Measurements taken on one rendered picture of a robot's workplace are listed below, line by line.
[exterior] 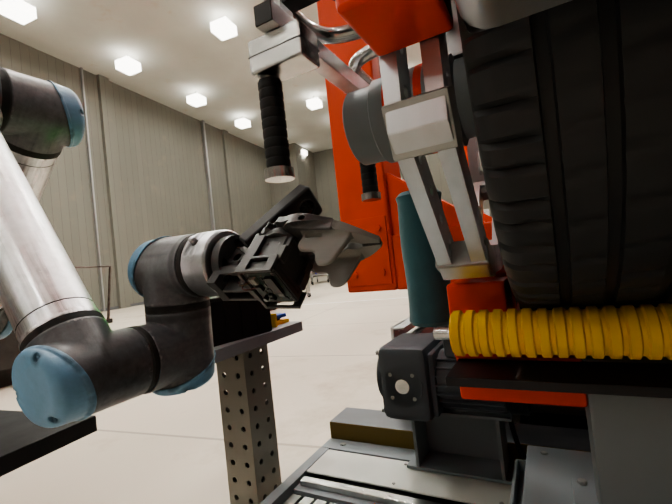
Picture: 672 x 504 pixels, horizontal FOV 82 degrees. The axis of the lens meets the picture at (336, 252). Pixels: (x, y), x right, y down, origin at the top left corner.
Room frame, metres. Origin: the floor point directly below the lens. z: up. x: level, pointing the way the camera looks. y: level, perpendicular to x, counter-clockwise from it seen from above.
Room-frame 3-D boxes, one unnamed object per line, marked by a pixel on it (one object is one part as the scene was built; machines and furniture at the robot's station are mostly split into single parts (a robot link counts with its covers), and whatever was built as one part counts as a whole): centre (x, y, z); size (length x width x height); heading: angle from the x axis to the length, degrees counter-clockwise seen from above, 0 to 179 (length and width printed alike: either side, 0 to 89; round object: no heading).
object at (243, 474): (1.08, 0.29, 0.21); 0.10 x 0.10 x 0.42; 62
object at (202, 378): (0.57, 0.25, 0.52); 0.12 x 0.09 x 0.12; 151
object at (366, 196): (0.86, -0.09, 0.83); 0.04 x 0.04 x 0.16
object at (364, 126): (0.64, -0.15, 0.85); 0.21 x 0.14 x 0.14; 62
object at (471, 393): (0.58, -0.25, 0.48); 0.16 x 0.12 x 0.17; 62
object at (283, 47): (0.55, 0.04, 0.93); 0.09 x 0.05 x 0.05; 62
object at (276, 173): (0.57, 0.07, 0.83); 0.04 x 0.04 x 0.16
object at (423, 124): (0.60, -0.22, 0.85); 0.54 x 0.07 x 0.54; 152
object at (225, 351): (1.06, 0.30, 0.44); 0.43 x 0.17 x 0.03; 152
